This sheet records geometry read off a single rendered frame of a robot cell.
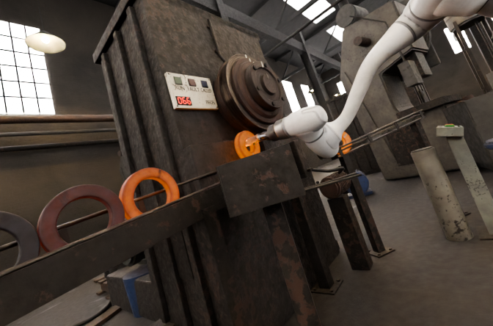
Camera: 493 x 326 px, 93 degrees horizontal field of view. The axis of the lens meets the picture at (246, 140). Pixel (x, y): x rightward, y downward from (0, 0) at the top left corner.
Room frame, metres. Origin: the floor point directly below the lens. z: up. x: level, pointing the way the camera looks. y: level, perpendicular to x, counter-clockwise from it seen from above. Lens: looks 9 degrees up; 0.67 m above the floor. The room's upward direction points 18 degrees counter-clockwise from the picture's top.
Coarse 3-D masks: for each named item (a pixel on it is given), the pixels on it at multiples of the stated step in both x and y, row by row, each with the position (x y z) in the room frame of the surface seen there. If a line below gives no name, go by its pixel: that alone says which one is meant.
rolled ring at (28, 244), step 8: (0, 216) 0.48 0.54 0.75; (8, 216) 0.49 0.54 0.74; (16, 216) 0.50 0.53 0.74; (0, 224) 0.48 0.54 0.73; (8, 224) 0.49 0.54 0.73; (16, 224) 0.50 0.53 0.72; (24, 224) 0.51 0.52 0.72; (8, 232) 0.50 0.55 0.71; (16, 232) 0.50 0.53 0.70; (24, 232) 0.51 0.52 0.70; (32, 232) 0.52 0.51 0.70; (16, 240) 0.51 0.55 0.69; (24, 240) 0.51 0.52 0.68; (32, 240) 0.52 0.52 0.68; (24, 248) 0.51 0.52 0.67; (32, 248) 0.52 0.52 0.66; (24, 256) 0.50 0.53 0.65; (32, 256) 0.51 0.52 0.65; (16, 264) 0.50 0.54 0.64
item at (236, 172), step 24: (288, 144) 0.60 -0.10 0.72; (216, 168) 0.62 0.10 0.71; (240, 168) 0.62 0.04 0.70; (264, 168) 0.61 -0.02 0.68; (288, 168) 0.60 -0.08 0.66; (240, 192) 0.62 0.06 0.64; (264, 192) 0.61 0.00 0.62; (288, 192) 0.61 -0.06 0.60; (288, 240) 0.73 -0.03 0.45; (288, 264) 0.74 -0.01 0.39; (288, 288) 0.74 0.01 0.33; (312, 312) 0.73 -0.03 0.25
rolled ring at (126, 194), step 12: (144, 168) 0.74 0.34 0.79; (156, 168) 0.77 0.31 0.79; (132, 180) 0.70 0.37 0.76; (156, 180) 0.78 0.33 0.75; (168, 180) 0.79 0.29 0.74; (120, 192) 0.69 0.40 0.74; (132, 192) 0.69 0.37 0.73; (168, 192) 0.80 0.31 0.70; (132, 204) 0.69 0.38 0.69; (132, 216) 0.68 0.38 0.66
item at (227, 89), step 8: (240, 56) 1.23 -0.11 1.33; (248, 56) 1.29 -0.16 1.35; (232, 64) 1.16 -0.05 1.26; (224, 72) 1.14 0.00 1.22; (224, 80) 1.12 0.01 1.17; (224, 88) 1.13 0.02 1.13; (232, 88) 1.11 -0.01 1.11; (224, 96) 1.14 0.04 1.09; (232, 96) 1.10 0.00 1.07; (232, 104) 1.13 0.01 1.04; (240, 104) 1.13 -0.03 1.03; (232, 112) 1.16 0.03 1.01; (240, 112) 1.14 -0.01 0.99; (240, 120) 1.19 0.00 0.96; (248, 120) 1.16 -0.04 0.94; (256, 120) 1.20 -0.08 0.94; (256, 128) 1.24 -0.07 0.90; (264, 128) 1.23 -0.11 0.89
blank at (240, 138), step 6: (240, 132) 1.11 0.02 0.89; (246, 132) 1.13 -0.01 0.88; (240, 138) 1.08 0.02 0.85; (246, 138) 1.12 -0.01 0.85; (240, 144) 1.07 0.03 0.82; (252, 144) 1.16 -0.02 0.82; (258, 144) 1.18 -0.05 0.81; (240, 150) 1.07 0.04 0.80; (246, 150) 1.10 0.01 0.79; (252, 150) 1.15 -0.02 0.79; (258, 150) 1.17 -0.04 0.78; (240, 156) 1.09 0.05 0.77
